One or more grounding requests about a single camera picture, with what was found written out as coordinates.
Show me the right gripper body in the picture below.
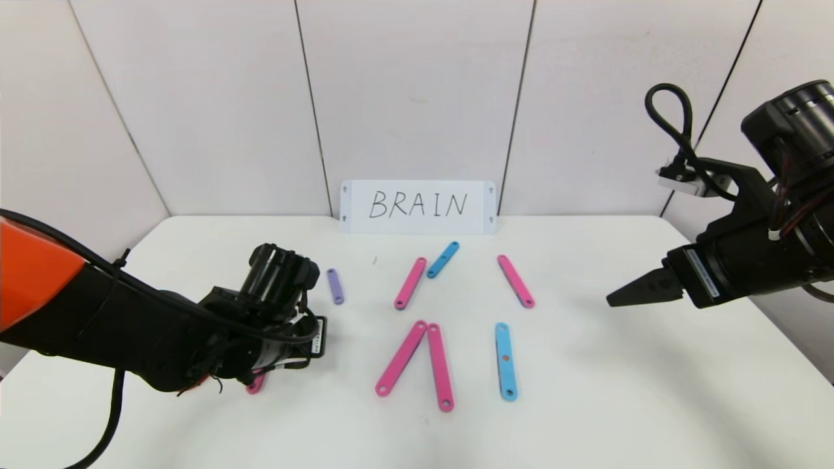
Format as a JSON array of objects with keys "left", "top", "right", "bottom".
[{"left": 661, "top": 220, "right": 802, "bottom": 309}]

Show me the short blue bar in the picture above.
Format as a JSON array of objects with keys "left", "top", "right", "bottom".
[{"left": 427, "top": 242, "right": 461, "bottom": 279}]

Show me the white BRAIN sign card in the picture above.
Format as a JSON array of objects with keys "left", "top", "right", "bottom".
[{"left": 340, "top": 180, "right": 497, "bottom": 235}]

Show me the long blue bar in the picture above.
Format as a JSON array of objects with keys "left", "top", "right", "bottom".
[{"left": 494, "top": 322, "right": 519, "bottom": 402}]

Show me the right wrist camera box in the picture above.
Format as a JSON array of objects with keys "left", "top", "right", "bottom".
[{"left": 657, "top": 163, "right": 706, "bottom": 197}]

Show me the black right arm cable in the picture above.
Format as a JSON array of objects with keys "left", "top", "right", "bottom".
[{"left": 645, "top": 83, "right": 740, "bottom": 201}]

